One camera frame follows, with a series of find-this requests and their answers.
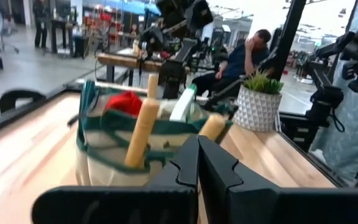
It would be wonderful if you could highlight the black clamp handle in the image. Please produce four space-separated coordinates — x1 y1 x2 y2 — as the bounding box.
0 89 47 114

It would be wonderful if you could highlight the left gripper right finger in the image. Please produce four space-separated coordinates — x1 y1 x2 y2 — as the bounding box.
198 136 358 224

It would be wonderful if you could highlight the beige green canvas gardening bag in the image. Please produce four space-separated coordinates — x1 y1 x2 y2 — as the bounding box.
75 79 234 187

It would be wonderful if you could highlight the green plant white pot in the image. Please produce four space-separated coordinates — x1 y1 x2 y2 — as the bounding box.
232 70 285 133

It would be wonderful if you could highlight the narrow trowel wooden handle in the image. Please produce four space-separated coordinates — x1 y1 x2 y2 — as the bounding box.
124 98 160 169

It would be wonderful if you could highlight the red gardening glove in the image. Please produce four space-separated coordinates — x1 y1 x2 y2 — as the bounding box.
104 91 143 118

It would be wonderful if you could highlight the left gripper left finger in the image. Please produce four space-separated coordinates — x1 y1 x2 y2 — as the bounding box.
31 135 200 224

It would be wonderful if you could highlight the background wooden table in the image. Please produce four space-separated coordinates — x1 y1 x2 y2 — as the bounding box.
96 51 164 87

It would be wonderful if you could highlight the person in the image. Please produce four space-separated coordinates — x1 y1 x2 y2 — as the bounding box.
192 29 273 98
32 0 51 49

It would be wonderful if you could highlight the light blue plastic sheet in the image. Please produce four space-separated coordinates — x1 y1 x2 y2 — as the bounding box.
309 0 358 184

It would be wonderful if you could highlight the wide trowel wooden handle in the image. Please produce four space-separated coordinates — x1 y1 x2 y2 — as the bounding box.
199 114 226 141

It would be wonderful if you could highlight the green plastic spray bottle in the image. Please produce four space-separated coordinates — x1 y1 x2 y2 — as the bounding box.
169 83 198 123

